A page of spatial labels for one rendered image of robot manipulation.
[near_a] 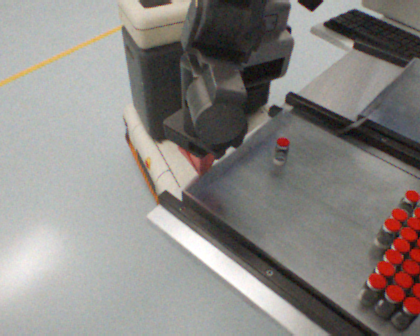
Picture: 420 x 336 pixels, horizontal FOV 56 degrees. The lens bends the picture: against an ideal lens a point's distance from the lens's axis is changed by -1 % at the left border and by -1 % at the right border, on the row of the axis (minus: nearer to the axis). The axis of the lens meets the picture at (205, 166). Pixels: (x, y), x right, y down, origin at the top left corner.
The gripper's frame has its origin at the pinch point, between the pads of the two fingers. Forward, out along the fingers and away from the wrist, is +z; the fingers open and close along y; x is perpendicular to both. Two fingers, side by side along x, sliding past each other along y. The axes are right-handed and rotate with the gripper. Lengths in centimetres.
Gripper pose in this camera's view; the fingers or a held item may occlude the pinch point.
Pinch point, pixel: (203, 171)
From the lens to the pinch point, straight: 62.2
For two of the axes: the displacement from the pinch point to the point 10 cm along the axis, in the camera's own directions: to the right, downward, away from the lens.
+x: 6.5, -5.3, 5.3
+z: 0.0, 7.1, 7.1
